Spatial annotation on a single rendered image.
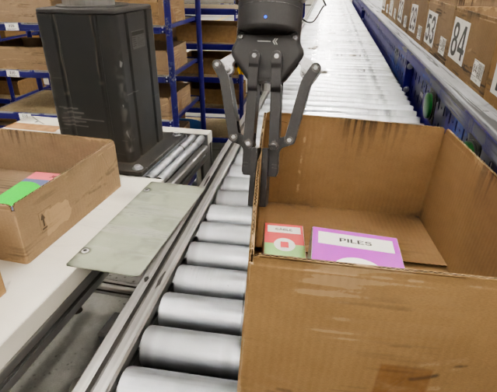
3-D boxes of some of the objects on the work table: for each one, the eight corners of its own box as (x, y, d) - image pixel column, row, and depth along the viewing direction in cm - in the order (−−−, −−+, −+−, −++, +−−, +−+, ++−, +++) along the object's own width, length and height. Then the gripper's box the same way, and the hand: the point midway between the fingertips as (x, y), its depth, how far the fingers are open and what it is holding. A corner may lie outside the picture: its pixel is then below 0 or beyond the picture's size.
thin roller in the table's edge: (196, 141, 119) (196, 134, 118) (152, 184, 95) (152, 176, 94) (190, 140, 119) (189, 134, 118) (144, 183, 95) (143, 175, 94)
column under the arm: (36, 165, 99) (-2, 7, 84) (97, 129, 122) (76, -1, 106) (141, 176, 94) (121, 9, 79) (186, 137, 116) (176, 1, 101)
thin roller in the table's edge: (205, 141, 118) (204, 134, 117) (163, 186, 94) (162, 177, 93) (198, 141, 119) (197, 134, 118) (155, 185, 94) (154, 176, 93)
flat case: (-33, 225, 72) (-36, 217, 71) (37, 177, 89) (36, 170, 88) (41, 233, 70) (40, 225, 69) (99, 183, 86) (98, 176, 86)
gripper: (329, 12, 53) (313, 204, 57) (221, 10, 55) (211, 197, 59) (330, -9, 46) (313, 214, 49) (205, -10, 48) (196, 204, 51)
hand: (260, 176), depth 53 cm, fingers closed, pressing on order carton
